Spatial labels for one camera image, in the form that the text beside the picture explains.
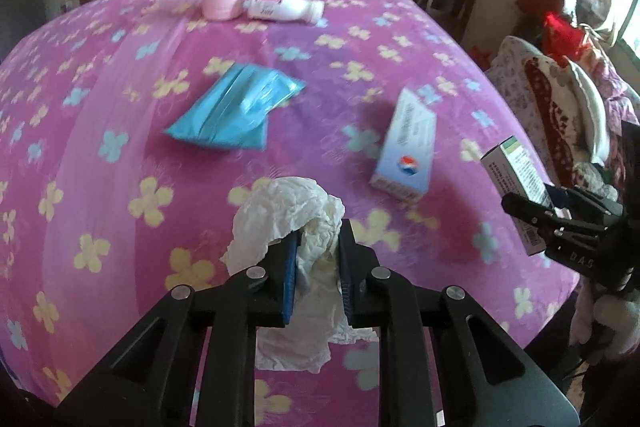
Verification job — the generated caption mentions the blue plastic packet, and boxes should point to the blue plastic packet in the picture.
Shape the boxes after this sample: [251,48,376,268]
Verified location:
[162,63,307,152]

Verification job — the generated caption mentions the white bottle pink label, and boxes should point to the white bottle pink label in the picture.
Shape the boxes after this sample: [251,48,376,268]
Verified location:
[245,0,325,26]

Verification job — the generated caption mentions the red bag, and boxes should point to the red bag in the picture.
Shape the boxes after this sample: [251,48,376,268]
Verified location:
[520,0,591,58]

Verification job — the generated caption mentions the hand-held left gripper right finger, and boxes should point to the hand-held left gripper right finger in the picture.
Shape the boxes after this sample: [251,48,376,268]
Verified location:
[336,218,568,427]

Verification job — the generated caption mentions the white carton box green top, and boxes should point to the white carton box green top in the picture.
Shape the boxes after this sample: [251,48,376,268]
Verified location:
[480,136,556,256]

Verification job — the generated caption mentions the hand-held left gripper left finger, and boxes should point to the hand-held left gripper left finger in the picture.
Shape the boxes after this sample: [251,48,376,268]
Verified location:
[52,229,303,427]

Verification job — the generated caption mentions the pale blue cardboard box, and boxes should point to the pale blue cardboard box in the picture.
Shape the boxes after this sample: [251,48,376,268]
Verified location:
[370,88,437,202]

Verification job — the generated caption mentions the person's right forearm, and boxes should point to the person's right forearm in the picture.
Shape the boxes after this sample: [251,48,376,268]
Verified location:
[572,289,633,363]

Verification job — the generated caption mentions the floral quilt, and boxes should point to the floral quilt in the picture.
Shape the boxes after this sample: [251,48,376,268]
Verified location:
[487,36,640,188]

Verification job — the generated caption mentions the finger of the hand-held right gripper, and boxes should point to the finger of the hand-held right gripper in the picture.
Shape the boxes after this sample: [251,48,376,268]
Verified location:
[544,184,572,211]
[501,191,557,234]

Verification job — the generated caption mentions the purple floral blanket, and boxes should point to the purple floral blanket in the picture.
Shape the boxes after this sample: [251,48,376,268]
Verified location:
[0,0,581,413]

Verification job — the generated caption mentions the white tissue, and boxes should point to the white tissue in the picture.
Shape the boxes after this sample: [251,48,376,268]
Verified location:
[220,177,381,375]

